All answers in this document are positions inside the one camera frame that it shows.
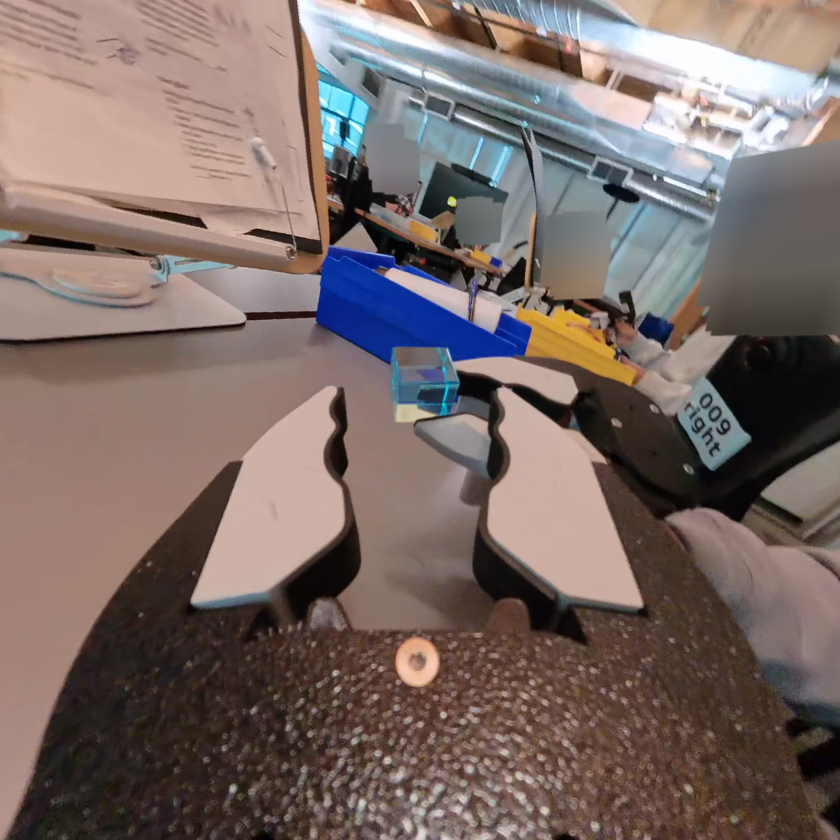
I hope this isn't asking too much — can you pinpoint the white roll in bin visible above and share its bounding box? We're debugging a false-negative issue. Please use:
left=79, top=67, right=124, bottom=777
left=382, top=264, right=505, bottom=332

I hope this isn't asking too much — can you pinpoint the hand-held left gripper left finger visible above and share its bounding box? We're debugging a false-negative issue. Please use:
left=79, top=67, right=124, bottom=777
left=189, top=386, right=363, bottom=627

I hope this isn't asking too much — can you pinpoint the person's right forearm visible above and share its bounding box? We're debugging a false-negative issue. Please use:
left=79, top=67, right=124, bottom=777
left=665, top=508, right=840, bottom=713

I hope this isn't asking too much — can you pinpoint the cluttered wooden desk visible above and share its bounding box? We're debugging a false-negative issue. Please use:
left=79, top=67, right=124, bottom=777
left=328, top=200, right=509, bottom=275

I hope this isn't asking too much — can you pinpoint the wooden document stand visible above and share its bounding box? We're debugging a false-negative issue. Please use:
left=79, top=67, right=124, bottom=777
left=0, top=0, right=329, bottom=343
left=520, top=123, right=547, bottom=293

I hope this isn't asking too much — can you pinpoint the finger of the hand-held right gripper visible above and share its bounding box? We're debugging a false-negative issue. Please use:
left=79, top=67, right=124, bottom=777
left=412, top=410, right=493, bottom=505
left=453, top=356, right=581, bottom=408

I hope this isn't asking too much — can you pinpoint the blue storage bin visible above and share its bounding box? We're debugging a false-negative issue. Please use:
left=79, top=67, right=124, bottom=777
left=316, top=246, right=534, bottom=363

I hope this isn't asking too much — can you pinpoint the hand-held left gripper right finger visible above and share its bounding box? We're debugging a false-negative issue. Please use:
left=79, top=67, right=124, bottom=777
left=472, top=387, right=647, bottom=634

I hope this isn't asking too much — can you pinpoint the yellow plastic bin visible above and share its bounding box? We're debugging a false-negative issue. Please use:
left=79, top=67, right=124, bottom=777
left=515, top=305, right=639, bottom=387

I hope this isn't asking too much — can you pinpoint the silver air duct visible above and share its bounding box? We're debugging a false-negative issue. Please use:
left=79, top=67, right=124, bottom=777
left=298, top=0, right=840, bottom=217

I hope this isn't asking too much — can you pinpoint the grey desk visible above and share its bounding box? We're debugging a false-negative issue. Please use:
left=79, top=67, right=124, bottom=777
left=0, top=308, right=690, bottom=840

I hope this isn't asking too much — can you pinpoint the clear glass cube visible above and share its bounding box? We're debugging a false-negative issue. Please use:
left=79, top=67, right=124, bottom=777
left=390, top=346, right=460, bottom=422

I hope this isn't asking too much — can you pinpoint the black screen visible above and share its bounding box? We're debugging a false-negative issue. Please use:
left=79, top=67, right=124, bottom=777
left=419, top=161, right=511, bottom=223

